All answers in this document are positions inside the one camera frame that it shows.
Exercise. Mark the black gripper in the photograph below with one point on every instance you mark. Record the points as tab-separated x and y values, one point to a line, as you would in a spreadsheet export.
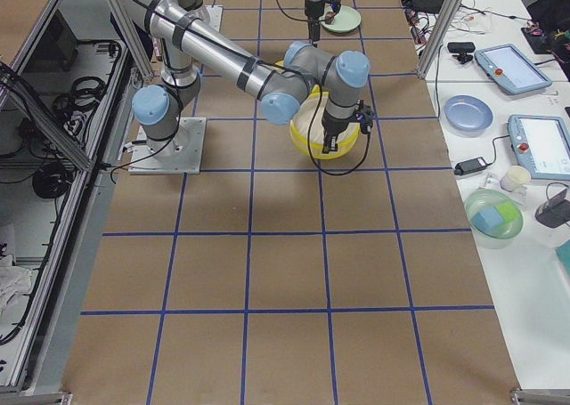
332	128
313	14

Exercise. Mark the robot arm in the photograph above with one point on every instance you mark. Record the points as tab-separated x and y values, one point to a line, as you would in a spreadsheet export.
314	9
280	93

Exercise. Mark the brown round bun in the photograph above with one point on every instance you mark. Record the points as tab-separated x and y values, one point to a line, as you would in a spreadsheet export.
329	17

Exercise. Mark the pale green plate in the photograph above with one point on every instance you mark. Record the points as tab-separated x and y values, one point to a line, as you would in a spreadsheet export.
347	20

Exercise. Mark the black power adapter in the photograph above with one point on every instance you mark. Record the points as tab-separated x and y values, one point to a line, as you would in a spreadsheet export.
470	166

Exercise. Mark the blue plate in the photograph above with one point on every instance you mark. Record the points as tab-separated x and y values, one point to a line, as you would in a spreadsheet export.
467	116

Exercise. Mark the black webcam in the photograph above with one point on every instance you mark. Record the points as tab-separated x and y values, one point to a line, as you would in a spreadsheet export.
462	52

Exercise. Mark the green bowl with blocks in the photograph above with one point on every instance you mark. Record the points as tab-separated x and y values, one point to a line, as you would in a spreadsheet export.
495	219

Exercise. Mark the white paper cup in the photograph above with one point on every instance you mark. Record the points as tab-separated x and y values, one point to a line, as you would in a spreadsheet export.
515	178

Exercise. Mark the far teach pendant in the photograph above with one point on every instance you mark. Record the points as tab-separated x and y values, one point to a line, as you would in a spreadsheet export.
507	67

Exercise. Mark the teach pendant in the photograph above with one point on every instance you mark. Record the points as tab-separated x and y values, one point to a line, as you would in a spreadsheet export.
507	67
541	145

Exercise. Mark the near teach pendant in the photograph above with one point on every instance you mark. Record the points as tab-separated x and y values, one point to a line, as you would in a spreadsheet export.
541	145

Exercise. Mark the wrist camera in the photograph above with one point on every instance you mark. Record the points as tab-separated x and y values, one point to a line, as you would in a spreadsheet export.
334	5
365	116

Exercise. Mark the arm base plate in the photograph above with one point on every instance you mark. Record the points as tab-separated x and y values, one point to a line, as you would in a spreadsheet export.
182	155
212	15

